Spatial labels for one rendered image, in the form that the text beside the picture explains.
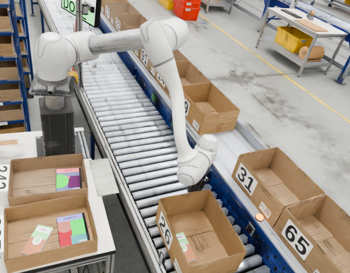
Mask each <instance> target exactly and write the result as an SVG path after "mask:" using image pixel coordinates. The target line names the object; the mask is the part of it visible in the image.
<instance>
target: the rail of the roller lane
mask: <svg viewBox="0 0 350 273"><path fill-rule="evenodd" d="M39 1H40V2H39V4H40V6H41V9H42V11H43V13H44V16H45V18H46V20H47V22H49V24H48V25H49V28H50V31H51V32H54V33H57V30H56V28H55V26H54V24H53V21H52V19H51V17H50V14H49V12H48V10H47V8H46V6H45V4H44V1H43V0H39ZM83 92H84V90H82V88H81V87H80V88H79V99H80V102H81V104H82V107H83V109H84V112H85V114H86V116H87V119H88V121H89V124H90V126H91V128H92V131H93V133H94V135H95V138H96V140H97V142H98V145H99V147H100V149H101V152H102V155H103V157H104V158H108V160H109V163H110V166H111V169H112V172H113V175H114V179H115V182H116V185H117V187H118V190H119V195H120V198H121V200H122V202H123V205H124V207H125V209H126V212H127V214H128V217H129V219H130V221H131V224H132V226H133V228H134V231H135V234H136V236H137V238H138V241H139V243H140V245H141V248H142V250H143V252H144V255H145V257H146V260H147V262H148V264H149V266H150V269H151V272H152V273H166V271H165V268H164V266H163V265H162V264H161V268H160V269H159V267H158V264H159V260H160V258H159V255H158V253H157V251H156V249H155V247H154V244H153V242H152V240H151V238H150V236H149V233H148V231H147V229H146V226H145V224H144V222H143V220H142V218H141V215H140V213H139V211H138V209H137V207H136V204H135V202H134V200H133V198H132V196H131V193H130V191H129V189H128V187H127V185H126V182H125V180H124V178H123V176H122V174H121V172H120V169H119V167H118V164H117V163H116V161H115V158H114V156H113V154H112V151H111V149H110V147H109V145H108V143H107V140H106V138H105V136H104V134H103V132H102V129H101V127H100V125H99V123H98V121H97V118H96V116H95V114H94V112H93V110H92V107H91V105H90V103H89V101H88V99H87V97H86V94H85V92H84V93H83Z"/></svg>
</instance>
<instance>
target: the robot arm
mask: <svg viewBox="0 0 350 273"><path fill-rule="evenodd" d="M188 37H189V28H188V26H187V23H186V22H185V21H184V20H182V19H180V18H176V17H174V18H169V19H164V20H161V21H156V20H152V19H151V20H148V21H147V22H145V23H143V24H142V25H141V26H140V28H138V29H131V30H125V31H118V32H112V33H107V34H101V35H96V34H95V33H93V32H91V31H78V32H74V33H72V34H69V35H66V36H64V37H63V36H62V35H60V34H58V33H55V32H45V33H43V34H42V35H40V36H39V37H38V39H37V41H36V45H35V65H36V71H37V80H36V84H35V86H34V87H33V91H35V92H48V94H49V95H52V94H53V93H54V92H61V93H69V92H70V89H69V84H70V80H71V79H72V76H71V75H68V70H69V69H70V68H71V67H72V66H73V65H75V64H78V63H83V62H87V61H91V60H96V59H97V58H98V57H99V56H100V55H101V54H106V53H116V52H121V51H130V50H138V49H144V50H145V52H146V55H147V57H148V59H149V60H150V61H151V63H152V65H153V66H154V68H155V70H156V71H157V73H158V74H159V75H160V77H161V78H162V80H163V81H164V82H165V84H166V86H167V88H168V91H169V93H170V98H171V106H172V119H173V131H174V139H175V143H176V148H177V151H178V159H177V163H178V171H177V178H178V180H179V182H180V183H181V184H183V185H185V186H187V192H188V193H189V192H195V191H201V190H202V189H203V187H204V185H205V184H206V182H207V181H208V180H209V179H208V178H207V176H206V175H207V174H208V173H209V170H210V167H211V164H212V163H213V161H214V159H215V157H216V154H217V150H218V140H217V138H216V137H214V136H213V135H210V134H204V135H202V136H201V137H200V139H199V140H198V142H197V144H196V145H195V147H194V149H192V148H191V147H190V145H189V143H188V140H187V136H186V122H185V102H184V93H183V88H182V84H181V81H180V77H179V74H178V70H177V66H176V62H175V59H174V56H173V51H175V50H177V49H179V48H180V47H181V46H183V45H184V44H185V42H186V41H187V39H188Z"/></svg>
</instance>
